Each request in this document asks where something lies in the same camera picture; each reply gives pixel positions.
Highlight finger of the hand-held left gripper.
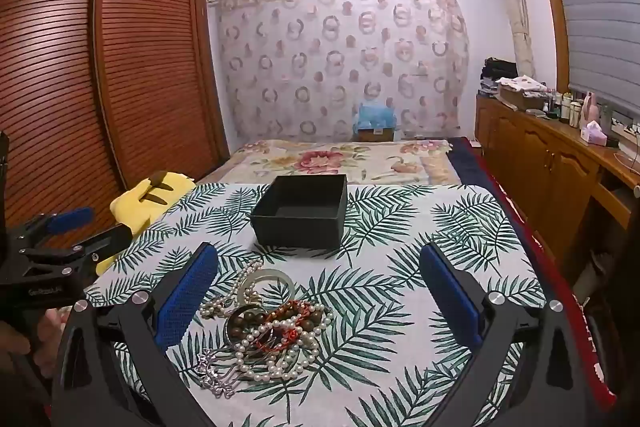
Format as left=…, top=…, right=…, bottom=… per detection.
left=10, top=207, right=96, bottom=253
left=20, top=225, right=133, bottom=271

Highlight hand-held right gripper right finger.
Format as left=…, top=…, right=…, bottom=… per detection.
left=419, top=244, right=601, bottom=427

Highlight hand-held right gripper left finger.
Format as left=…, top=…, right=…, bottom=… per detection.
left=50, top=242, right=221, bottom=427

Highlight brown wooden bead bracelet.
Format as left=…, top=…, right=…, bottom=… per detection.
left=225, top=299, right=333, bottom=343

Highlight white pearl necklace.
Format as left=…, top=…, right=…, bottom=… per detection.
left=200, top=259, right=336, bottom=383

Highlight silver charm chain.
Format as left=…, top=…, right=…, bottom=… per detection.
left=196, top=347, right=236, bottom=398

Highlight silver bangle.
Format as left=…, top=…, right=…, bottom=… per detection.
left=237, top=269, right=296, bottom=308

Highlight red bead bracelet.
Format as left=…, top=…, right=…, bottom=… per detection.
left=255, top=302, right=311, bottom=353

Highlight black box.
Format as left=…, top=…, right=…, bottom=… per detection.
left=249, top=174, right=348, bottom=253

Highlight person's left hand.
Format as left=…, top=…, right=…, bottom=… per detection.
left=0, top=309, right=66, bottom=375

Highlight yellow plush toy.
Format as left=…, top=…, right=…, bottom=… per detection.
left=97, top=170, right=196, bottom=278

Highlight palm leaf print cloth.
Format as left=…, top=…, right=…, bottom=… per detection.
left=82, top=182, right=546, bottom=427

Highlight dark blue red blanket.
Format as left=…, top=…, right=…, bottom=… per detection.
left=447, top=137, right=618, bottom=413

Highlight long wooden cabinet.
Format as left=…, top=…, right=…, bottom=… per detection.
left=474, top=89, right=640, bottom=268

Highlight small cardboard box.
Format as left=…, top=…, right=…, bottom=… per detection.
left=356, top=127, right=394, bottom=142

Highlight wooden louvered wardrobe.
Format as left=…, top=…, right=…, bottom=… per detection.
left=0, top=0, right=231, bottom=238

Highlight floral bed blanket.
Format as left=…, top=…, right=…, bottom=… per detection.
left=200, top=138, right=461, bottom=186

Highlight blue plastic bag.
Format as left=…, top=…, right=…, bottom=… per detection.
left=352, top=102, right=398, bottom=130

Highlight cardboard tray with cloth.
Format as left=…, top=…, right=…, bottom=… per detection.
left=497, top=77, right=551, bottom=110

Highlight pink tissue box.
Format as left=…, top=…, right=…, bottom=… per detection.
left=580, top=121, right=608, bottom=146

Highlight row of small bottles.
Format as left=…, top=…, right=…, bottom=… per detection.
left=547, top=91, right=583, bottom=124

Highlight stack of dark clothes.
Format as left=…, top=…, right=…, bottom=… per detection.
left=480, top=59, right=518, bottom=95

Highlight pink rabbit figure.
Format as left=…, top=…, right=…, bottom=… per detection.
left=582, top=92, right=601, bottom=128

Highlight stack of books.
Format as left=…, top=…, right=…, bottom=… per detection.
left=612, top=109, right=640, bottom=158

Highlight wrapped air conditioner pipe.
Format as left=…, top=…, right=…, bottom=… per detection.
left=487, top=0, right=536, bottom=80

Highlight grey window blind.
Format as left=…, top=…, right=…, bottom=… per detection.
left=540, top=0, right=640, bottom=118

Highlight ring pattern curtain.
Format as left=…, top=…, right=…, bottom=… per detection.
left=216, top=0, right=471, bottom=142

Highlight wooden window frame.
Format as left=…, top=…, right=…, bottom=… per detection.
left=525, top=0, right=573, bottom=92

